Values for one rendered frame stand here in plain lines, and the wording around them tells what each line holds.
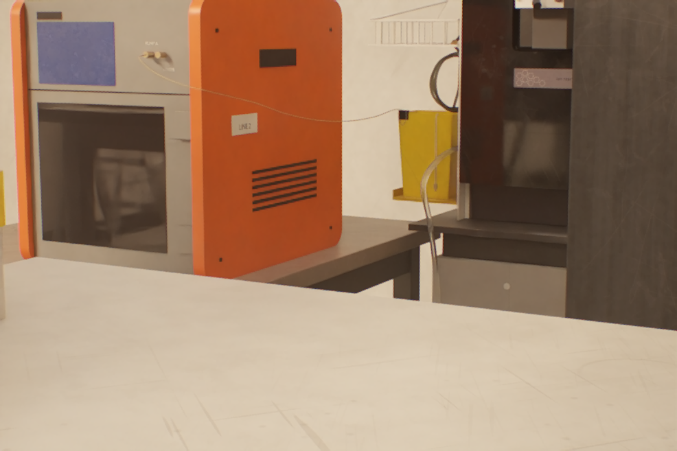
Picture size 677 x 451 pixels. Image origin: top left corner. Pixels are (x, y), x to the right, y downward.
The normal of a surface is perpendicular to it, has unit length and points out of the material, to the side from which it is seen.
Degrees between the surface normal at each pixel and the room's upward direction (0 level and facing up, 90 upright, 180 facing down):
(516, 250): 90
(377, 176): 90
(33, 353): 0
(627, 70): 90
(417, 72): 90
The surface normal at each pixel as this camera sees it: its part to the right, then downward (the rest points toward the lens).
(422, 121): -0.46, 0.19
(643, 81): -0.65, 0.12
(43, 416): 0.00, -0.99
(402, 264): 0.88, 0.07
